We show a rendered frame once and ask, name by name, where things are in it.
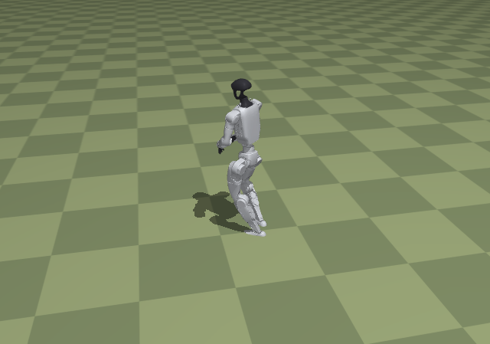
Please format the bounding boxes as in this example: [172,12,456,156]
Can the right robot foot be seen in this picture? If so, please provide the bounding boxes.
[256,219,267,227]

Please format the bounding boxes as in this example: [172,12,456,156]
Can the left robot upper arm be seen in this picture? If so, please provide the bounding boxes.
[222,110,240,146]

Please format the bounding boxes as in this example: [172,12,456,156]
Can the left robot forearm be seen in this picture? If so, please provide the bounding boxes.
[216,136,226,149]

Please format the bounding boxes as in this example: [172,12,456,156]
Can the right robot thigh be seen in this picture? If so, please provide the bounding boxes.
[241,154,262,193]

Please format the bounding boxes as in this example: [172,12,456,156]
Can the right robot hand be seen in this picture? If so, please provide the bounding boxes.
[218,136,237,154]

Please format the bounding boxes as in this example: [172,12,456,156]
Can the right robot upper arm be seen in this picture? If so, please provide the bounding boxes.
[252,99,262,110]

